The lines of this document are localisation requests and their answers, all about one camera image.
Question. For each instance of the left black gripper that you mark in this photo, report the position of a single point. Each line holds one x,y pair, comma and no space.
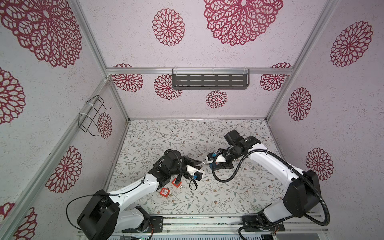
189,161

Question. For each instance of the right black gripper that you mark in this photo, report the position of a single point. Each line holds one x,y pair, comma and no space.
223,165

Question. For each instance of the blue padlock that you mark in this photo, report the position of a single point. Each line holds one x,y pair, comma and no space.
207,162

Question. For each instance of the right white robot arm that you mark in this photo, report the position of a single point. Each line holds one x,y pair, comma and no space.
299,198

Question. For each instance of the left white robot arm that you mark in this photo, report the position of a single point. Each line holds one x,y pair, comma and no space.
106,214

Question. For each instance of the red padlock middle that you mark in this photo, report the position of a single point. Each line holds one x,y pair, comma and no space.
177,184

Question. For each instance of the red padlock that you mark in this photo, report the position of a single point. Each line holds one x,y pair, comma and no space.
177,184
164,192

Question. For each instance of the red padlock left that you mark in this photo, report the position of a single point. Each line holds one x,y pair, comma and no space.
164,192

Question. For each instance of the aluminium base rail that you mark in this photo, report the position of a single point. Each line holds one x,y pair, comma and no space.
224,224

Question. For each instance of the grey slotted wall shelf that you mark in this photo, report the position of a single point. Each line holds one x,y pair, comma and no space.
211,81

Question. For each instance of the black wire wall basket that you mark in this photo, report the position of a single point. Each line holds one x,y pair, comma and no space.
97,121

